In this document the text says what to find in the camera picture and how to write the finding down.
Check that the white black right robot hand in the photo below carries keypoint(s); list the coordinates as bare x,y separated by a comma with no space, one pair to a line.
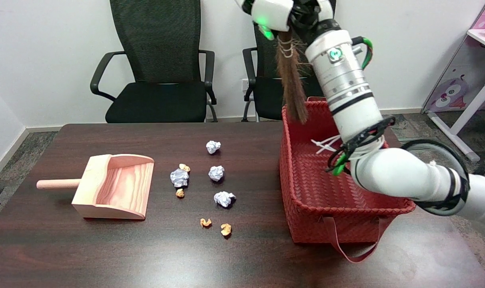
272,14

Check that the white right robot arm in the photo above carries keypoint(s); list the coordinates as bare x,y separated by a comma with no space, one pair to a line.
346,88

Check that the black mesh office chair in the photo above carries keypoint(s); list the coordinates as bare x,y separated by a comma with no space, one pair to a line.
266,96
158,100

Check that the crumpled white paper ball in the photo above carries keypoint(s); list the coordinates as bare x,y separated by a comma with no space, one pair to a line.
224,198
213,146
216,173
179,178

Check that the red woven basket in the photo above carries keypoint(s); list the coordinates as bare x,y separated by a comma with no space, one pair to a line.
318,184

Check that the crumpled orange paper scrap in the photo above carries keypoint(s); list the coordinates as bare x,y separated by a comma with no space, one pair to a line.
205,223
180,193
184,168
225,229

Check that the pink white kids desk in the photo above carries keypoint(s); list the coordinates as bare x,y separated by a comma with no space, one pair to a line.
466,72

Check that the wooden dustpan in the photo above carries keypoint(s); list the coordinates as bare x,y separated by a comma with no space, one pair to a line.
118,188

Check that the white wall socket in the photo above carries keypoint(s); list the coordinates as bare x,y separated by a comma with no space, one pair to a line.
245,84

